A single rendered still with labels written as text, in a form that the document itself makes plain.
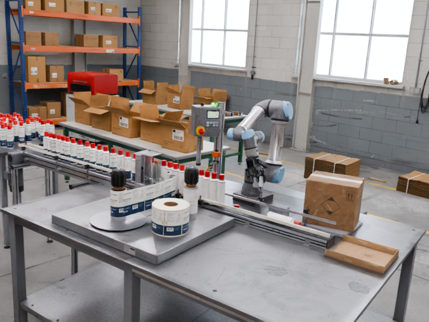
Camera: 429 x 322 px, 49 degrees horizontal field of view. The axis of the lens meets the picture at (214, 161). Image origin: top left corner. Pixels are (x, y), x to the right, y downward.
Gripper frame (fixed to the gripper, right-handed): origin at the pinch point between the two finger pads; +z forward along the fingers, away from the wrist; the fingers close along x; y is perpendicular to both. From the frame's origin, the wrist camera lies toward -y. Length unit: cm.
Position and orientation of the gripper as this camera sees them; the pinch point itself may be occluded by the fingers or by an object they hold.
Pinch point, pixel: (261, 189)
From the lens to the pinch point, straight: 278.6
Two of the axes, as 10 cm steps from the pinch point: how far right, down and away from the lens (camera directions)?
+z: 2.1, 9.7, 0.6
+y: -5.8, 1.8, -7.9
